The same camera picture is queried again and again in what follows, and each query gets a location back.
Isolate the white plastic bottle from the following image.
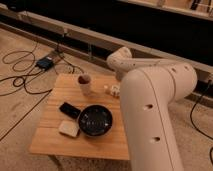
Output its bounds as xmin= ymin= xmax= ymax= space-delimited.
xmin=77 ymin=74 xmax=91 ymax=95

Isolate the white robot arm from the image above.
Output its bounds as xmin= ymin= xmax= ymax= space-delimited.
xmin=107 ymin=47 xmax=197 ymax=171

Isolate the black bowl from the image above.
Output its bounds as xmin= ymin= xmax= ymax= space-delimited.
xmin=78 ymin=105 xmax=113 ymax=137

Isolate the black rectangular phone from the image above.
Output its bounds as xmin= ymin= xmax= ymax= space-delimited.
xmin=59 ymin=102 xmax=81 ymax=119

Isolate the beige sponge block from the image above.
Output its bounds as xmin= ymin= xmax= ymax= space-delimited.
xmin=59 ymin=121 xmax=79 ymax=137

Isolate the blue power box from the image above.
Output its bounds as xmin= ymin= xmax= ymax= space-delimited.
xmin=36 ymin=57 xmax=54 ymax=70

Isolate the wooden table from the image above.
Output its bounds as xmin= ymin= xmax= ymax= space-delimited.
xmin=29 ymin=74 xmax=129 ymax=160

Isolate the long wooden rail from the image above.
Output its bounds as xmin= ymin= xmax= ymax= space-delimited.
xmin=0 ymin=3 xmax=213 ymax=81

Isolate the black cable right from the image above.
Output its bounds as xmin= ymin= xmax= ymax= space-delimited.
xmin=189 ymin=79 xmax=213 ymax=158

